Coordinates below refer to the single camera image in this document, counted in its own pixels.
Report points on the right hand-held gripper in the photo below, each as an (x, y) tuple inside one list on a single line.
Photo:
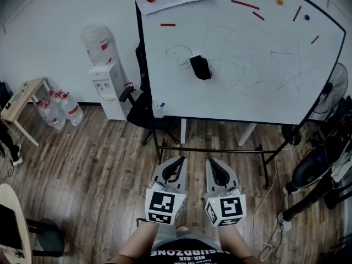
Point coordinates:
[(228, 208)]

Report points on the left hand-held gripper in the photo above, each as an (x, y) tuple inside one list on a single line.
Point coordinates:
[(165, 205)]

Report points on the black whiteboard eraser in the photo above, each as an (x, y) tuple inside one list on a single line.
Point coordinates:
[(200, 67)]

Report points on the person's left forearm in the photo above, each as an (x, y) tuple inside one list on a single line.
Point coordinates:
[(137, 243)]

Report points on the person's right forearm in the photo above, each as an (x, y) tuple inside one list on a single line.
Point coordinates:
[(233, 243)]

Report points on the white whiteboard on black stand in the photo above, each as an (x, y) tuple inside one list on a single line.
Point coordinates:
[(247, 98)]

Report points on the white table leg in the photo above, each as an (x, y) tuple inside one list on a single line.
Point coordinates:
[(247, 133), (183, 131)]

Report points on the person's beige shoe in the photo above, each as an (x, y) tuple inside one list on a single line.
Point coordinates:
[(182, 228)]

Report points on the person's grey jeans leg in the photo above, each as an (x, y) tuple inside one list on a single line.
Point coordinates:
[(165, 232)]

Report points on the black office chair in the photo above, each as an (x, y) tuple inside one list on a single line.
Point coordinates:
[(140, 114)]

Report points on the person's black printed t-shirt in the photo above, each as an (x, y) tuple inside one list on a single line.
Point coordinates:
[(189, 247)]

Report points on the black rounded device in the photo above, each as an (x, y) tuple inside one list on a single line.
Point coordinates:
[(308, 169)]

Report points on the white water dispenser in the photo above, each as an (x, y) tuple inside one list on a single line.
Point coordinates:
[(115, 100)]

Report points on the black stool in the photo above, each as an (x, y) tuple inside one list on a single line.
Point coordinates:
[(49, 238)]

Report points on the black floor fan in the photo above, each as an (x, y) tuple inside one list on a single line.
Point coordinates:
[(328, 88)]

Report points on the large clear water bottle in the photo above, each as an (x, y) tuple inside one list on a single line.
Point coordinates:
[(97, 45)]

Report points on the short red magnetic strip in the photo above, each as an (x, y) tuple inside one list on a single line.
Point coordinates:
[(258, 16), (315, 39)]

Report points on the round light table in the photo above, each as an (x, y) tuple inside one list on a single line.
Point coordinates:
[(8, 194)]

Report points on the light wooden side table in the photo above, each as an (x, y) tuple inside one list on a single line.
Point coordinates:
[(24, 92)]

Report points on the black laptop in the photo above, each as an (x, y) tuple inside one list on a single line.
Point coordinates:
[(9, 227)]

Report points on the long red magnetic strip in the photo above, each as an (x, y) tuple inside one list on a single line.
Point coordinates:
[(245, 4)]

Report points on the blue round magnet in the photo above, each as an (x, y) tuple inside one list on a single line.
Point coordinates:
[(307, 17)]

